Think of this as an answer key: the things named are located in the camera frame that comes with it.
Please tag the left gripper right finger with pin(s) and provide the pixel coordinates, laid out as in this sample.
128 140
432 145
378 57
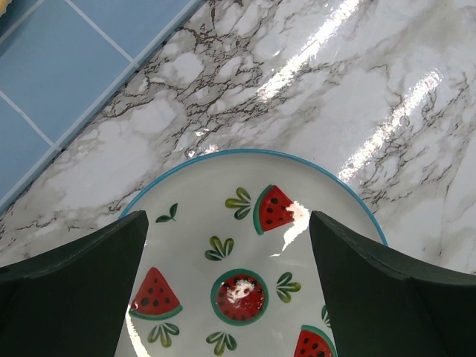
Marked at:
382 302

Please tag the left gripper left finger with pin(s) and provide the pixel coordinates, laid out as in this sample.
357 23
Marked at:
72 300

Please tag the watermelon pattern plate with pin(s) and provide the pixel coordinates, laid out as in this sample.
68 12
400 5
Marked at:
227 267

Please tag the blue grid placemat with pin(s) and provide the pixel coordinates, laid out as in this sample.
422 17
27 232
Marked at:
60 62

